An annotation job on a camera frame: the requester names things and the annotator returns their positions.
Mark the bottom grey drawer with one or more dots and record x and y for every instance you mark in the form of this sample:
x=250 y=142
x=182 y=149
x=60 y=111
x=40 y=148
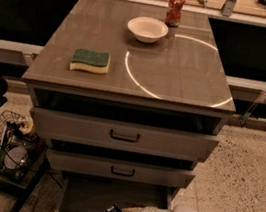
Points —
x=83 y=193

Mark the grey drawer cabinet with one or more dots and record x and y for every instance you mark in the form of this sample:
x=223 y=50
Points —
x=176 y=83

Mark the crushed red soda can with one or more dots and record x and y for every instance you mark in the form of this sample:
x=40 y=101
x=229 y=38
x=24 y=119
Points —
x=173 y=16

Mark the green yellow sponge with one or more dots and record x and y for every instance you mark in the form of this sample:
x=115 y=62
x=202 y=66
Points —
x=90 y=61

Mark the blue rxbar blueberry bar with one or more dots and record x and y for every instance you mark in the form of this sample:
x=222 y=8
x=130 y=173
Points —
x=114 y=208

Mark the white round item in basket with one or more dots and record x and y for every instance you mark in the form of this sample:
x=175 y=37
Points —
x=15 y=157

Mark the black wire basket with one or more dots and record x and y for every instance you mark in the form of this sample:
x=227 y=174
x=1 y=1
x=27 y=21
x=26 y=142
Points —
x=17 y=130

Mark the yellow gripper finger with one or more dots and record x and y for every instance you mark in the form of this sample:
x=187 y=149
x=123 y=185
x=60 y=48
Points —
x=132 y=209

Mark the top grey drawer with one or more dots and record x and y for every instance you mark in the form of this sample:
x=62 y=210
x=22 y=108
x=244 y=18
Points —
x=123 y=136

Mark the white bowl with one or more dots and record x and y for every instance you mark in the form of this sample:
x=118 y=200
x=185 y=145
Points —
x=146 y=29

